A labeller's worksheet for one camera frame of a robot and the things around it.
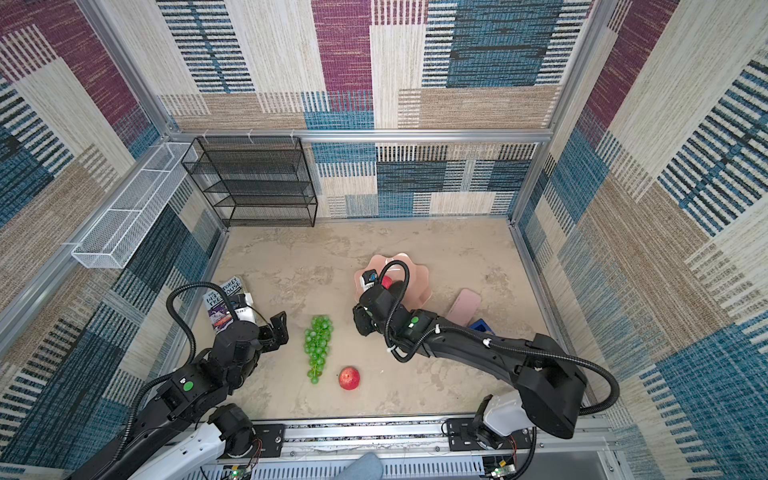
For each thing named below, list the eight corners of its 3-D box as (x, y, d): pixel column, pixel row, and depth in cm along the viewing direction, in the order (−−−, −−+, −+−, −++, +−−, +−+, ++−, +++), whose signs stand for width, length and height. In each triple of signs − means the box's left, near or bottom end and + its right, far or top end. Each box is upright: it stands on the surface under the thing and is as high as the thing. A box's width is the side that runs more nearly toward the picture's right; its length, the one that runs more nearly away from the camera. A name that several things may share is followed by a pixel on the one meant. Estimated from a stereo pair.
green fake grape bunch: (301, 383, 84) (297, 377, 80) (312, 323, 96) (308, 315, 92) (326, 383, 84) (323, 377, 80) (333, 323, 96) (331, 315, 92)
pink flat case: (445, 317, 96) (446, 313, 94) (459, 289, 102) (460, 286, 100) (469, 329, 93) (471, 325, 91) (482, 300, 99) (484, 296, 98)
